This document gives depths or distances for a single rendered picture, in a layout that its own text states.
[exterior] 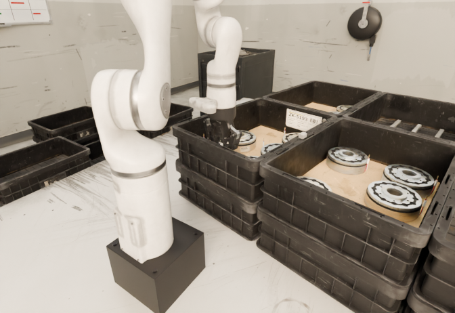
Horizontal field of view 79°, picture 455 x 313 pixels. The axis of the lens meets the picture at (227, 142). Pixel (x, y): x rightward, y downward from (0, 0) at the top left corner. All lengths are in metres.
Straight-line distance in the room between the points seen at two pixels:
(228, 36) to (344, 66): 3.51
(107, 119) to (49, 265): 0.44
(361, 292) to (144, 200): 0.41
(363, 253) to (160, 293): 0.36
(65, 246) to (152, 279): 0.33
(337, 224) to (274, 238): 0.16
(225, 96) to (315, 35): 3.53
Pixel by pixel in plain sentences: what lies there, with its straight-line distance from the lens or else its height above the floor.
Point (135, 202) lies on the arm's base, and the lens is 0.49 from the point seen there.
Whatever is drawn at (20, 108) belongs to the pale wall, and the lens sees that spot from 3.54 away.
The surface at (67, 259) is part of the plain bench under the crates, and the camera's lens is 0.78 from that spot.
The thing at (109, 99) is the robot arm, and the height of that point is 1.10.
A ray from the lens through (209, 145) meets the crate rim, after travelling 0.65.
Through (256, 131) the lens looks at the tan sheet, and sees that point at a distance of 0.99.
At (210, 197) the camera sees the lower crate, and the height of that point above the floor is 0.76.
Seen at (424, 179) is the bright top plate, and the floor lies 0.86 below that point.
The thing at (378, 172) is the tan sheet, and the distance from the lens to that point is 0.83.
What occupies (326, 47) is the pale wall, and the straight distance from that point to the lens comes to 4.12.
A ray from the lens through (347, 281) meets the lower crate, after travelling 0.61.
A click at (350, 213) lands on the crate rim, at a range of 0.50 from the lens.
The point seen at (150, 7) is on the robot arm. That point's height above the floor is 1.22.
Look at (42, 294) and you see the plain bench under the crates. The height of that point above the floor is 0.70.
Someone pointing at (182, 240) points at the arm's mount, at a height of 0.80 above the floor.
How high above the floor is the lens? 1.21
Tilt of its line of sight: 25 degrees down
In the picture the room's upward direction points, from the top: straight up
